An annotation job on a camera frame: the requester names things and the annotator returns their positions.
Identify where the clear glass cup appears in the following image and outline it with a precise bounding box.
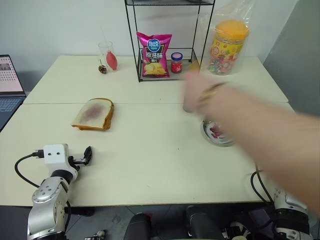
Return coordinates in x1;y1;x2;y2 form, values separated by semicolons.
97;41;121;73

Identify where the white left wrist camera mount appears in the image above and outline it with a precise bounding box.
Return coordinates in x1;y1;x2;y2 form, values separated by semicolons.
42;143;79;181

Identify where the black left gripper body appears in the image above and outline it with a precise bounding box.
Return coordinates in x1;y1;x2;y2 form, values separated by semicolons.
67;155;86;168

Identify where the bread slice with jam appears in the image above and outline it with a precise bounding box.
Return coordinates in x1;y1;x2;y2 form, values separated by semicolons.
71;97;115;132

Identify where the pink potato chips bag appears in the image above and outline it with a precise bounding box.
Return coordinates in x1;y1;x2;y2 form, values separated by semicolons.
136;31;173;79

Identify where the person's bare hand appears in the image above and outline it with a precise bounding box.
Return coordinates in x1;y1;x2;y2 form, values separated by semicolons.
180;70;227;114

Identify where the dark rounded shape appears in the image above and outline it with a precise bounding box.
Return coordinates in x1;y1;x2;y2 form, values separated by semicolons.
185;205;224;240
125;212;154;240

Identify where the small glass dish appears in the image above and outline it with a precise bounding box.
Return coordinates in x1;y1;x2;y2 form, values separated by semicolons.
199;119;236;148

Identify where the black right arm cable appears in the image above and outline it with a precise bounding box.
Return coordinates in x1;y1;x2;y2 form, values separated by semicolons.
250;164;276;204

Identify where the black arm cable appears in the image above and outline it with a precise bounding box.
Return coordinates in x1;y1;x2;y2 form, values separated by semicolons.
250;164;276;204
14;149;45;189

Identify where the clear plastic bag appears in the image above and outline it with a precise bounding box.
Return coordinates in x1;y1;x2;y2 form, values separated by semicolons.
198;0;256;77

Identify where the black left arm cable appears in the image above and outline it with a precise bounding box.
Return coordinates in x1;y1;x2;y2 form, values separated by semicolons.
14;149;45;189

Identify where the black wire rack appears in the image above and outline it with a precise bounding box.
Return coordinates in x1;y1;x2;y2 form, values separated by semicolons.
124;0;216;83

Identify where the candy jar with orange lid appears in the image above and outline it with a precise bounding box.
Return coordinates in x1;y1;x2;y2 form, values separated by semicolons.
208;19;251;76

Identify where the open laptop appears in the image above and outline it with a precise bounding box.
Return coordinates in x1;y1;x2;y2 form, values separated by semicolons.
0;54;27;132

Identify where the red object in glass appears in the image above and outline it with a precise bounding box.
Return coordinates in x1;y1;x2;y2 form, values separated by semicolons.
105;49;119;71

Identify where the gold bracelet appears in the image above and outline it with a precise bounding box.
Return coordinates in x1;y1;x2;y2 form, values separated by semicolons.
198;82;227;102

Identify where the small red jam jar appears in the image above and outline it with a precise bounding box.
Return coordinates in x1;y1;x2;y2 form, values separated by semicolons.
170;52;184;74

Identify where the black and white shoe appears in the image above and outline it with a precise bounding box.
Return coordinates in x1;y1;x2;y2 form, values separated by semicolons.
224;220;254;240

